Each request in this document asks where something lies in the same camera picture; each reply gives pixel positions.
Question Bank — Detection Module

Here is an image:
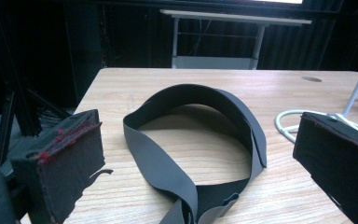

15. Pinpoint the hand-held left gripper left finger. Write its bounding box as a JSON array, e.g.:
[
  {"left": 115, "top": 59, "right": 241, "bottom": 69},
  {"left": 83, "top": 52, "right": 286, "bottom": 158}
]
[{"left": 10, "top": 108, "right": 115, "bottom": 224}]

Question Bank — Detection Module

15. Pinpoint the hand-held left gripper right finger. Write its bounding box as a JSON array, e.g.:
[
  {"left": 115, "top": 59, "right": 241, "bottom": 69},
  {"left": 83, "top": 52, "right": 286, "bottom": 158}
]
[{"left": 293, "top": 111, "right": 358, "bottom": 224}]

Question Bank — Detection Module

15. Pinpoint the black visor hat grey strap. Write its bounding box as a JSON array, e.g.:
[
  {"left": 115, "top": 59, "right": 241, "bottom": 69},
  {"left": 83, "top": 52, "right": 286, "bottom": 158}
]
[{"left": 122, "top": 83, "right": 269, "bottom": 224}]

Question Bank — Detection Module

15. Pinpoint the white wire hat rack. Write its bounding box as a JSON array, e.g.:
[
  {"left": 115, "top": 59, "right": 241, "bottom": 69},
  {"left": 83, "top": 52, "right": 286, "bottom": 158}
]
[{"left": 274, "top": 46, "right": 358, "bottom": 144}]

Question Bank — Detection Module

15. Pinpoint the black tripod stand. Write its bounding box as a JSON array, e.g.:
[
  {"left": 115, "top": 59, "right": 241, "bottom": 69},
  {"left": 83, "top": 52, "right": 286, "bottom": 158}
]
[{"left": 0, "top": 0, "right": 74, "bottom": 172}]

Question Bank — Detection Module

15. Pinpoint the white-legged desk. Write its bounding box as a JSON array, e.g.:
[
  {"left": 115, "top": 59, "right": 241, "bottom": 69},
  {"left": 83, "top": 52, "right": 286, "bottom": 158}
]
[{"left": 159, "top": 8, "right": 312, "bottom": 70}]

